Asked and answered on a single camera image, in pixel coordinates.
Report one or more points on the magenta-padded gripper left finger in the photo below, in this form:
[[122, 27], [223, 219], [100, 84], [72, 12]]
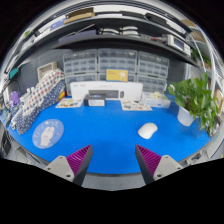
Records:
[[61, 166]]

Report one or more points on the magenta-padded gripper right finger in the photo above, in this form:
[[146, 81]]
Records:
[[165, 165]]

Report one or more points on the white computer mouse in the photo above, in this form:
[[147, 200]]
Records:
[[147, 130]]

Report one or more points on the round light blue mouse pad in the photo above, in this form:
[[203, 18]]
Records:
[[46, 133]]

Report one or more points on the navy polka-dot cloth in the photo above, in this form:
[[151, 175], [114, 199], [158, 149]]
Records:
[[26, 120]]

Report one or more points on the food sticker sheet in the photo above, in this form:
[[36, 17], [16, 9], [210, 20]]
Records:
[[68, 103]]

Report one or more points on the cartoon sticker sheet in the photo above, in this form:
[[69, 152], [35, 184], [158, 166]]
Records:
[[135, 106]]

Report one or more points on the white glove box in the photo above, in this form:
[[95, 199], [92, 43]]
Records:
[[156, 99]]

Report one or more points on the small yellow object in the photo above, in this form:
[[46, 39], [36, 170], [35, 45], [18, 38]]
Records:
[[62, 95]]

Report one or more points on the small black box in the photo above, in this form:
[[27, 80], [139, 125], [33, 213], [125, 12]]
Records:
[[94, 101]]

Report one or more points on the green potted plant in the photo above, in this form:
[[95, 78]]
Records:
[[193, 96]]

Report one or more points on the red blue checkered cloth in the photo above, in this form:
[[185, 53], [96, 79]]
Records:
[[41, 91]]

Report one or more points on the small purple object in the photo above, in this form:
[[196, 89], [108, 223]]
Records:
[[14, 97]]

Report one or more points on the white keyboard box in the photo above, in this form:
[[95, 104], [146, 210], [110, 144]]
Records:
[[110, 86]]

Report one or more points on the white woven basket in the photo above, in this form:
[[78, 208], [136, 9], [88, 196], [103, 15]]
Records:
[[46, 70]]

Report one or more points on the yellow sign card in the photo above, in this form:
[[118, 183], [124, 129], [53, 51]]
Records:
[[116, 75]]

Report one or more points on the grey wall shelf unit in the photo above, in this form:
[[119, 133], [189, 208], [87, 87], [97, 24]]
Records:
[[110, 40]]

